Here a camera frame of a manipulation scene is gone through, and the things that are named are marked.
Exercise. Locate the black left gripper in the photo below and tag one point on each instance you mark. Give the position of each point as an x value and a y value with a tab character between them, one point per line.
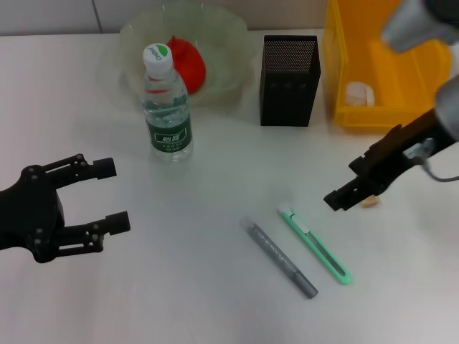
32	215

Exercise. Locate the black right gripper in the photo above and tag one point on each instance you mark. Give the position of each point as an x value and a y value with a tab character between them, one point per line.
398	157

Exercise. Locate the green utility knife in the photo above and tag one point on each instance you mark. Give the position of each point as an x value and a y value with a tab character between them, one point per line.
315	247

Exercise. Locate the green label water bottle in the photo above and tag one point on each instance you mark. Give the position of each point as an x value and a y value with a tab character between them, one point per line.
168	136

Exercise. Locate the grey marker pen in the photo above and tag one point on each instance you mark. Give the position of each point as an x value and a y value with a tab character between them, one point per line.
276	256

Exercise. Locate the white paper ball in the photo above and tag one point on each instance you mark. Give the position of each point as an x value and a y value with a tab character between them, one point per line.
358	94

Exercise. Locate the red-orange fruit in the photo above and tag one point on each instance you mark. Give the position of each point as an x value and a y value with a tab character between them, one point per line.
193	68

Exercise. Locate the beige eraser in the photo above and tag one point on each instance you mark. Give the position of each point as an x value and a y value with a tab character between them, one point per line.
372	203

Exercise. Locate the black mesh pen holder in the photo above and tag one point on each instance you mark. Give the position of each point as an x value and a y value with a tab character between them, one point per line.
287	100

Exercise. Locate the translucent glass fruit bowl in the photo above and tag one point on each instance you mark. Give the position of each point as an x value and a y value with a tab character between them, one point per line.
229	53

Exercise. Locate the yellow plastic bin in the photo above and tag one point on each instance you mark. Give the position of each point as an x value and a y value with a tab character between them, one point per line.
358	53

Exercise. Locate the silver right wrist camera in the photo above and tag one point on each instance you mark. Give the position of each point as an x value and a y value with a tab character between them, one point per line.
405	28

